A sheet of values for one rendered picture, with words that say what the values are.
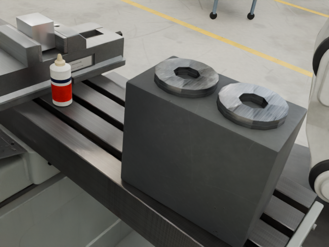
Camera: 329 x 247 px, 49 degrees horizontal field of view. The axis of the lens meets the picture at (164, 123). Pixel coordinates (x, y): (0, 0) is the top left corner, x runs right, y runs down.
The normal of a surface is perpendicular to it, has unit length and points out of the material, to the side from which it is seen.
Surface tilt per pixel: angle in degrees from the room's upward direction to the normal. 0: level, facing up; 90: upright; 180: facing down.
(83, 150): 0
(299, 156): 0
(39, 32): 90
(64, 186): 90
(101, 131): 0
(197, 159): 90
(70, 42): 90
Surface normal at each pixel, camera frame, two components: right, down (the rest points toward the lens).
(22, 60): -0.67, 0.38
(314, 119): -0.39, 0.80
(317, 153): -0.37, 0.51
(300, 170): 0.11, -0.80
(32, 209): 0.77, 0.44
